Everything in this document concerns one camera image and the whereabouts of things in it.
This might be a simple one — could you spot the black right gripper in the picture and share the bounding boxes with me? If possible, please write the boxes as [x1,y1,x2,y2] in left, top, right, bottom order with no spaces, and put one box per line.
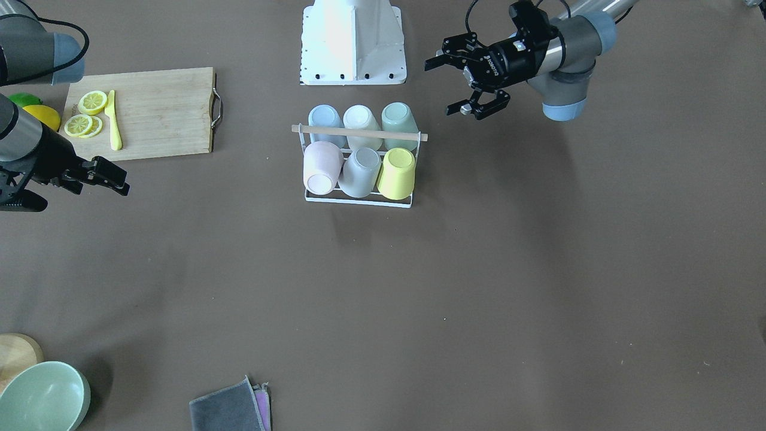
[17,129,130,196]

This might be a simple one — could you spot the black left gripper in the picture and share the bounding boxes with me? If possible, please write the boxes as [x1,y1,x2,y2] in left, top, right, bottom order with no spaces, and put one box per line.
[425,27,566,120]

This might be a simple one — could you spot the green plastic cup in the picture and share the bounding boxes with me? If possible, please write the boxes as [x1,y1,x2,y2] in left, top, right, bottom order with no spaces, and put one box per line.
[381,102,419,151]

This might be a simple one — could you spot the pink plastic cup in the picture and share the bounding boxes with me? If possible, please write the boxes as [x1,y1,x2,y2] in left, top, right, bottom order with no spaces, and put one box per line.
[303,140,343,195]

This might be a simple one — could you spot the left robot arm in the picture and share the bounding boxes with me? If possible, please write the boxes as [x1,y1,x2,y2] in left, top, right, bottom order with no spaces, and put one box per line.
[424,1,635,121]

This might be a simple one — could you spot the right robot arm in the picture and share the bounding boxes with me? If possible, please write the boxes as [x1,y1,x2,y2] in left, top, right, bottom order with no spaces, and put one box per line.
[2,1,130,202]

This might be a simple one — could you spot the white plastic cup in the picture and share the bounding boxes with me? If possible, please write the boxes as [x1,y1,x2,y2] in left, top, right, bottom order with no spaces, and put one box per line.
[342,105,383,151]

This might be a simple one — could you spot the yellow plastic cup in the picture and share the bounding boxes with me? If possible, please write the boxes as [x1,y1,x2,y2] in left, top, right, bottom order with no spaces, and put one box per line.
[376,147,416,200]

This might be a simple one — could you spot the grey plastic cup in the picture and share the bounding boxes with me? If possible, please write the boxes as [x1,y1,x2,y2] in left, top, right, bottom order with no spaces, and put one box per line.
[338,147,381,198]

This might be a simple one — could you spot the blue plastic cup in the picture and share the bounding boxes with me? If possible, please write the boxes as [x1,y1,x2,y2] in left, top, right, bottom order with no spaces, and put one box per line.
[308,104,348,149]

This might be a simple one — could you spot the yellow plastic knife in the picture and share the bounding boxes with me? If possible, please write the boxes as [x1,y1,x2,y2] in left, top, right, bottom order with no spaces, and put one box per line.
[104,90,123,151]

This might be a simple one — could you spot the lemon slice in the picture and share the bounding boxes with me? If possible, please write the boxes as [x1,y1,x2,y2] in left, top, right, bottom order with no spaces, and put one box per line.
[77,90,108,116]
[63,114,95,137]

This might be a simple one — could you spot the whole lemon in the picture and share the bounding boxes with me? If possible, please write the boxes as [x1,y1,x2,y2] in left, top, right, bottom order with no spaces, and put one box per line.
[22,104,61,132]

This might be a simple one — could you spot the green lime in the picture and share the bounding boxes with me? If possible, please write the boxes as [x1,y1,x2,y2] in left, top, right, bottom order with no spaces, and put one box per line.
[8,92,44,108]

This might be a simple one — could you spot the bamboo cutting board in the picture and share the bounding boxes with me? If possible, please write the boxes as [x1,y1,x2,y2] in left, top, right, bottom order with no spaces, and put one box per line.
[59,66,222,163]

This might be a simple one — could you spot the green bowl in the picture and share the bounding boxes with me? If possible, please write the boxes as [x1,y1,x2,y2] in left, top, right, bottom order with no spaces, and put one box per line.
[1,361,91,430]

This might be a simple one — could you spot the grey folded cloth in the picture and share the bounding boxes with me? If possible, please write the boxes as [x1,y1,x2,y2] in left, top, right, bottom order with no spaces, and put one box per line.
[189,377,263,430]

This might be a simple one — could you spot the purple cloth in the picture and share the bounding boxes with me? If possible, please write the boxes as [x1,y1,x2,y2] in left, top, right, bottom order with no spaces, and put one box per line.
[253,382,272,431]

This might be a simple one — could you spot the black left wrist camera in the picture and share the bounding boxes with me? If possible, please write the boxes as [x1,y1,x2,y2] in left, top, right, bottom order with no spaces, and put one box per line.
[508,1,559,43]

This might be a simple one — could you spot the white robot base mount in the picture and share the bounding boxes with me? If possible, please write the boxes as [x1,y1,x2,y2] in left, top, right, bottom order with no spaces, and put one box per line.
[299,1,408,86]

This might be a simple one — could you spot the white wire cup rack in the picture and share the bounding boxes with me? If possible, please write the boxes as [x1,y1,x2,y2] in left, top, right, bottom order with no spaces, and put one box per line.
[291,123,428,208]

